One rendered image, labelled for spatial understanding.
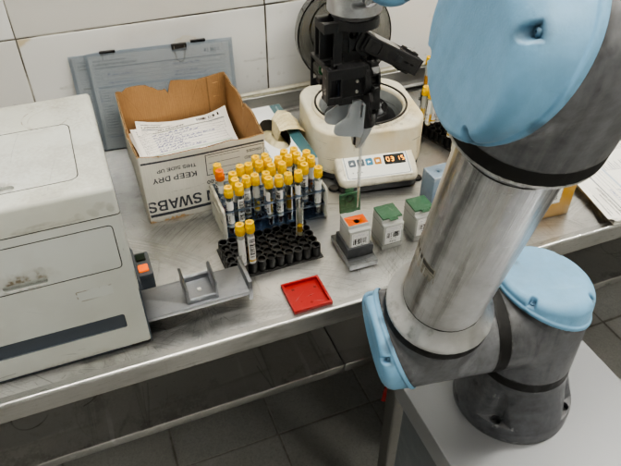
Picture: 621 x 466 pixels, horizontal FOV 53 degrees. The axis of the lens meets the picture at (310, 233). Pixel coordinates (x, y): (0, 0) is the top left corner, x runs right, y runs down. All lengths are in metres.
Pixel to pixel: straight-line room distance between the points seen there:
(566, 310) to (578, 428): 0.24
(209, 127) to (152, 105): 0.13
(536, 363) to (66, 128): 0.70
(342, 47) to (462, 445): 0.55
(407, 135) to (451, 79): 0.90
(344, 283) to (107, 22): 0.73
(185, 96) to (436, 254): 0.97
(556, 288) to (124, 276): 0.57
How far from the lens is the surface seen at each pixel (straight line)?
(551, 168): 0.42
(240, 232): 1.03
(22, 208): 0.83
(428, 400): 0.89
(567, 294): 0.74
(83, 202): 0.83
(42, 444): 1.72
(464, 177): 0.47
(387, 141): 1.29
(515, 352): 0.74
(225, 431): 1.95
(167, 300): 1.02
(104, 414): 1.72
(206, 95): 1.44
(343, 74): 0.88
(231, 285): 1.03
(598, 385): 0.97
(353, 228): 1.08
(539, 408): 0.84
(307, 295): 1.05
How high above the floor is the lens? 1.63
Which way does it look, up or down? 40 degrees down
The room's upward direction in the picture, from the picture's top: straight up
